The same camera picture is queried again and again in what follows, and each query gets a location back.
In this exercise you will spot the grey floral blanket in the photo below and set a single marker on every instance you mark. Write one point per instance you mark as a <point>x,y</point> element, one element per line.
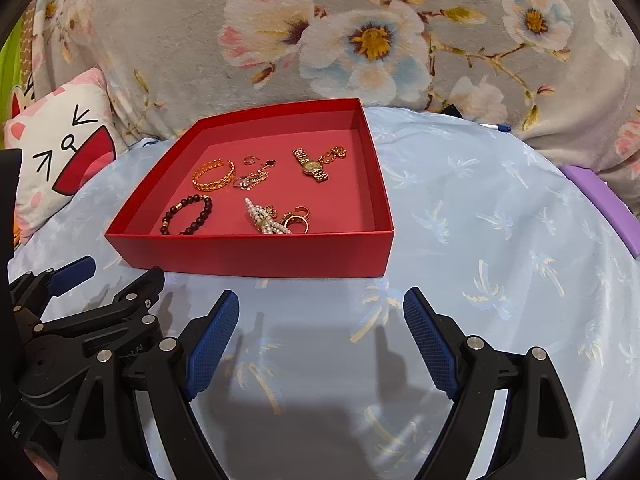
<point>563,74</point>

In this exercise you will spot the purple cloth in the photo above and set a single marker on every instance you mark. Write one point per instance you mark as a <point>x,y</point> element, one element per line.
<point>612,208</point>

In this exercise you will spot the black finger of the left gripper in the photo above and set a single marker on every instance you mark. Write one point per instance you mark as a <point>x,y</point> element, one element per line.
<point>34,291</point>
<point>137,298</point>

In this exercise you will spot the small rose gold earring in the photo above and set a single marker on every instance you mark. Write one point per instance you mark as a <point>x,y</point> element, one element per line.
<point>250,160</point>

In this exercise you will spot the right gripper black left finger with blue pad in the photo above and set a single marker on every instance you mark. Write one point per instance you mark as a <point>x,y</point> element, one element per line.
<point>174,371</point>

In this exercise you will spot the colourful cartoon bedsheet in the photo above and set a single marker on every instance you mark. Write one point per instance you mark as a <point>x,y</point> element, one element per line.
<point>17,84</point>

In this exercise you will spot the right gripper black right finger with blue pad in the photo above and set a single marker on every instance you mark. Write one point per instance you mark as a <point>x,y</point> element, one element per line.
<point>469,371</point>

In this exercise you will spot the white pink cat pillow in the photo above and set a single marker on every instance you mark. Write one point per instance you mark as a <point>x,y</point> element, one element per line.
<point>66,138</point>

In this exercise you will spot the gold hoop earring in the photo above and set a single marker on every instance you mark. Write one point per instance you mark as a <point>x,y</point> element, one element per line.
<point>301,211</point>

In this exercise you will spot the gold wrist watch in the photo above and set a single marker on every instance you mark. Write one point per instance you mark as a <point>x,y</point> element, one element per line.
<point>310,167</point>

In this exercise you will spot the dark bead bracelet gold charm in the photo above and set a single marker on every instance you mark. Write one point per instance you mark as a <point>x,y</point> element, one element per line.
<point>187,216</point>

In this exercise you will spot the person's left hand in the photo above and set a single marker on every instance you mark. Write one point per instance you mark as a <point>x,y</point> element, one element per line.
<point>44,466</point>

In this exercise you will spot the gold twisted bangle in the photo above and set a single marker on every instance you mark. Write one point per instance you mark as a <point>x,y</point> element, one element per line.
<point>213,175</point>

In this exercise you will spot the blue white pen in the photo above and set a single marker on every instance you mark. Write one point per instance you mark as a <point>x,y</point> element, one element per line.
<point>497,127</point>

